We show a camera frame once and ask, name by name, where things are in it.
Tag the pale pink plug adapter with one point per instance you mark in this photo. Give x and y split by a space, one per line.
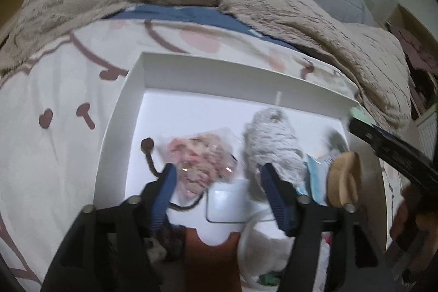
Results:
236 203

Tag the round wooden lid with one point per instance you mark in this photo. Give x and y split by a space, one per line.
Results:
345 179

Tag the printed bed sheet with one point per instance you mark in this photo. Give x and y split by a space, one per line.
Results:
51 90

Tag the person's right hand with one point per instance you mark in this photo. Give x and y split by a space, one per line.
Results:
410 223

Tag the white mesh bag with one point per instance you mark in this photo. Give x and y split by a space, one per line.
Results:
263 251

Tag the white louvre door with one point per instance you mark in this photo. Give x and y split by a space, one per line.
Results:
427 134

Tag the grey knitted sock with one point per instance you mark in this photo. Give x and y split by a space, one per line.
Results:
270 141

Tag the blue-grey foil packet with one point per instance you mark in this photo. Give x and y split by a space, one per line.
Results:
318 179

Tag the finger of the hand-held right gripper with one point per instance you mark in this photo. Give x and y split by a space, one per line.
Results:
362 134

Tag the white shallow cardboard box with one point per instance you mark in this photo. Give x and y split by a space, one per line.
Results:
191 114

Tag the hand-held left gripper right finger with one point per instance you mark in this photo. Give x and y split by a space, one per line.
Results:
277 199

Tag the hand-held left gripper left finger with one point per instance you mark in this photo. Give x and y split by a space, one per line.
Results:
164 191

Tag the pile of pink clothes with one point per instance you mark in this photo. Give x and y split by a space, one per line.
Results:
417 49

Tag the wooden closet niche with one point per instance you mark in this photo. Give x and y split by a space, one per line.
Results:
407 18

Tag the brown leather sleeve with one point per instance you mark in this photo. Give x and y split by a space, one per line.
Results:
212 264

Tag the red cigarette box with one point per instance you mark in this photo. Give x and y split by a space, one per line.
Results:
326 239

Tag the blue sheet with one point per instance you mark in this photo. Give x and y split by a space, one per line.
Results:
191 16

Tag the clear bag of pink beads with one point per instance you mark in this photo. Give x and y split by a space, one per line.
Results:
202 158

